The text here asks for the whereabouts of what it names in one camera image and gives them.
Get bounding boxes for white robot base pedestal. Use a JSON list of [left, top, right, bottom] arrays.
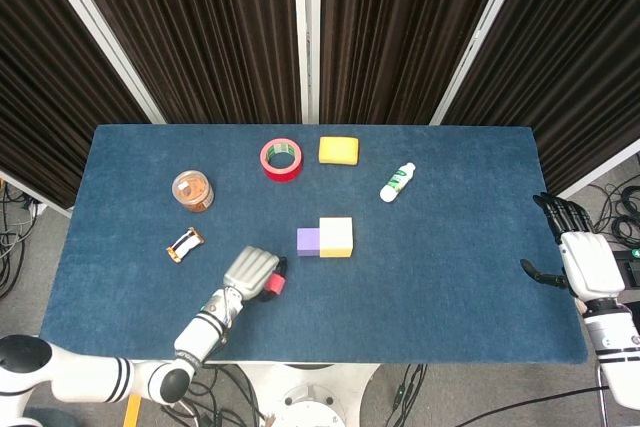
[[234, 362, 381, 427]]

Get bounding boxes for medium purple cube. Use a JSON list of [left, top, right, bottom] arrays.
[[296, 226, 322, 258]]

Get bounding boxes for blue fabric table cover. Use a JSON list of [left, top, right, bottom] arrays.
[[39, 123, 590, 366]]

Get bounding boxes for yellow floor tape strip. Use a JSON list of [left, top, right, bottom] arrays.
[[122, 394, 144, 427]]

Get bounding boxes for white bottle green label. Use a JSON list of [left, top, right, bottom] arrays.
[[379, 162, 417, 204]]

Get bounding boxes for black cable with green light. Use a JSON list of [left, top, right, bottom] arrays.
[[389, 364, 429, 427]]

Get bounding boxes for yellow sponge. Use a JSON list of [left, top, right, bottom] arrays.
[[318, 136, 361, 167]]

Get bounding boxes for red tape roll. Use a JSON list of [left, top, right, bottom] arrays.
[[259, 138, 304, 182]]

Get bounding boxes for white table frame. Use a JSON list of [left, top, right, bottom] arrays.
[[199, 358, 586, 367]]

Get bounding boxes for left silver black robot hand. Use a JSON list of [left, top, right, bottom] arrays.
[[222, 245, 290, 304]]

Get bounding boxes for clear jar of rubber bands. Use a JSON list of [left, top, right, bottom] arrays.
[[171, 170, 215, 214]]

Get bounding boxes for dark pleated partition panel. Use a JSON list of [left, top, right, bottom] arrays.
[[304, 0, 531, 126], [0, 0, 166, 218], [32, 0, 314, 124], [429, 0, 640, 198]]

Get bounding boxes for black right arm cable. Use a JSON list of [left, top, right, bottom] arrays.
[[457, 385, 609, 427]]

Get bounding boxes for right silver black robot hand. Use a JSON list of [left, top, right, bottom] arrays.
[[519, 193, 626, 301]]

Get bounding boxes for large yellow cube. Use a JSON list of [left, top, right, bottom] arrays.
[[318, 216, 355, 259]]

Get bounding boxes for tangled black floor cables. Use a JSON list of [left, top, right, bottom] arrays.
[[164, 364, 266, 427], [584, 156, 640, 251], [0, 181, 41, 298]]

